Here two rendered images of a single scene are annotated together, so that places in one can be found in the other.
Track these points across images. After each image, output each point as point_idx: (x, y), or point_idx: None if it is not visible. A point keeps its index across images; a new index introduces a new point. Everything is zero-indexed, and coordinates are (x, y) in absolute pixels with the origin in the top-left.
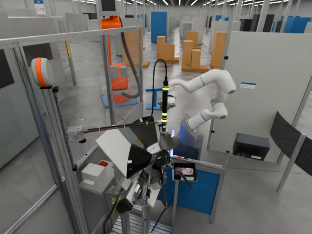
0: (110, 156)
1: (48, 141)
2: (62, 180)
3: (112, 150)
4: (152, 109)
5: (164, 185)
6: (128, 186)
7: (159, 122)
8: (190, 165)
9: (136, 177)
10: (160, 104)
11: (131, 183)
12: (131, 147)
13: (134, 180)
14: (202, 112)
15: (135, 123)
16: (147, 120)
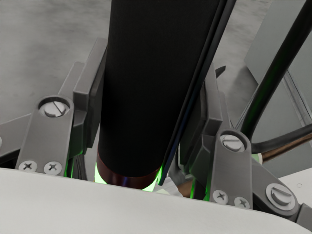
0: (289, 177)
1: None
2: None
3: (308, 198)
4: (269, 68)
5: (78, 172)
6: (178, 150)
7: (157, 181)
8: None
9: (170, 175)
10: (258, 171)
11: (178, 167)
12: (217, 69)
13: (172, 165)
14: None
15: (304, 126)
16: (254, 143)
